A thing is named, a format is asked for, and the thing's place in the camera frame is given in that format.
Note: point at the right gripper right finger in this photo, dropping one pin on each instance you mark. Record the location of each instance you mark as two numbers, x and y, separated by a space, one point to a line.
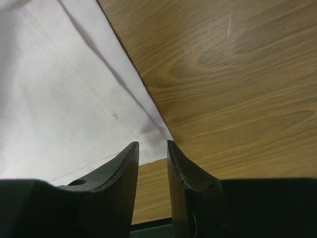
195 196

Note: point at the white and green t-shirt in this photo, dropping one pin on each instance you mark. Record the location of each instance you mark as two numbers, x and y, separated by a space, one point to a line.
70 98

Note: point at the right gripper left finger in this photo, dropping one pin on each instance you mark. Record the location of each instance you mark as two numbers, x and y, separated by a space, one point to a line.
106 196

